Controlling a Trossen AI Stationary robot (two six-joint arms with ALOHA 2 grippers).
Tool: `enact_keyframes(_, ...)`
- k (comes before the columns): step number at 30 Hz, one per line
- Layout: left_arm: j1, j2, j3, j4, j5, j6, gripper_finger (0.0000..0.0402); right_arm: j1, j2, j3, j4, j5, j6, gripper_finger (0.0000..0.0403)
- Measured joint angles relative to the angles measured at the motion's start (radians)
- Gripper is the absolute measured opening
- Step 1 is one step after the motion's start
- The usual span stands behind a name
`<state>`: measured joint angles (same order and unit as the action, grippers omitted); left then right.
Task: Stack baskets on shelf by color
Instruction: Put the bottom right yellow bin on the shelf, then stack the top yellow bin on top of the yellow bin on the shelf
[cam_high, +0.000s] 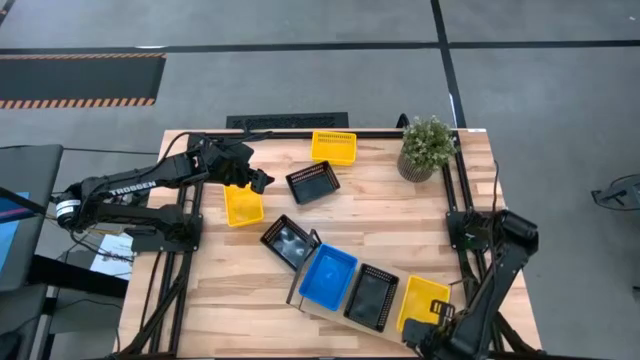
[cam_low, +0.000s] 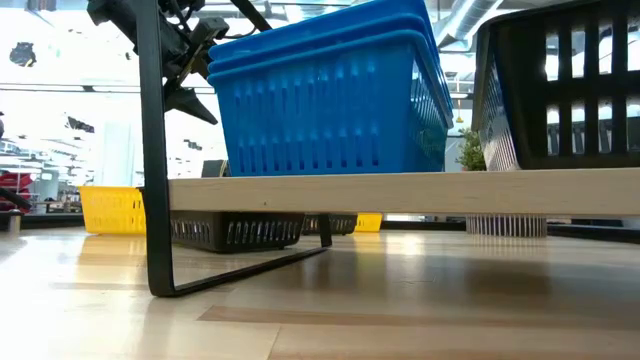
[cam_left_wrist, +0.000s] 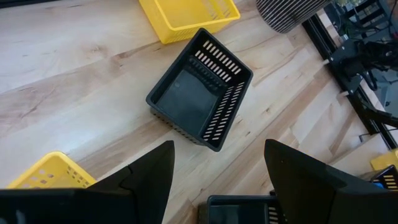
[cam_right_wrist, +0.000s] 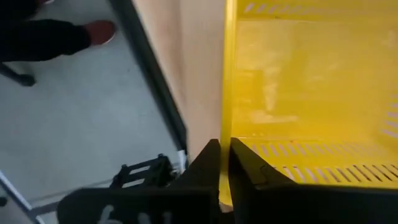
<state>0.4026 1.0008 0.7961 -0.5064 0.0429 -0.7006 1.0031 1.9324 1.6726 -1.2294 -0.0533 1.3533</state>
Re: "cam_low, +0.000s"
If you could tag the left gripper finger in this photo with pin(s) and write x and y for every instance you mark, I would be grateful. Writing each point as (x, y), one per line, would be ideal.
(187, 102)

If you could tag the blue plastic basket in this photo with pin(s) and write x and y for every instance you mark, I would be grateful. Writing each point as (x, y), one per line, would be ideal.
(300, 47)
(325, 125)
(300, 32)

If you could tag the yellow plastic basket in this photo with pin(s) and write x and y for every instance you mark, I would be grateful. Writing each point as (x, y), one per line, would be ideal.
(112, 210)
(369, 222)

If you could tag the black plastic basket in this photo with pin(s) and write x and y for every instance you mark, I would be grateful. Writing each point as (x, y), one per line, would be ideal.
(344, 224)
(530, 130)
(240, 231)

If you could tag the wooden shelf with black legs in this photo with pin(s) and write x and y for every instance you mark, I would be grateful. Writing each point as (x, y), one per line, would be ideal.
(400, 192)

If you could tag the dark monitor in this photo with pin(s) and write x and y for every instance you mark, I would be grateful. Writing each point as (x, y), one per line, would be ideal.
(213, 168)

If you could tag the white room panel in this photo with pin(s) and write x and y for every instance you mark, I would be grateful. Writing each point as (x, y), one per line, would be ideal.
(117, 160)

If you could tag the black ceiling device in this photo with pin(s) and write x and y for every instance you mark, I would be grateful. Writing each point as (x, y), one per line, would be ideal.
(22, 54)

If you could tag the red background equipment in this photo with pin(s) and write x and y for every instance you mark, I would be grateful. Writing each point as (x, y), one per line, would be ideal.
(15, 181)

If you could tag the hanging pendant lamp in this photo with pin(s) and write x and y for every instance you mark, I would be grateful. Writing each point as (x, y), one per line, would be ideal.
(459, 117)

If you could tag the small potted artificial plant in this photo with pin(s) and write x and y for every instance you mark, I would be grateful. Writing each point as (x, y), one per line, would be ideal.
(472, 152)

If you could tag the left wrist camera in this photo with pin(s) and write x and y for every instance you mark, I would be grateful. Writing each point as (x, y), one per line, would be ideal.
(210, 31)

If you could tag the silver metal post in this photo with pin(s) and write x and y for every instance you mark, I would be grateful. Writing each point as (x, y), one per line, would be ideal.
(15, 221)

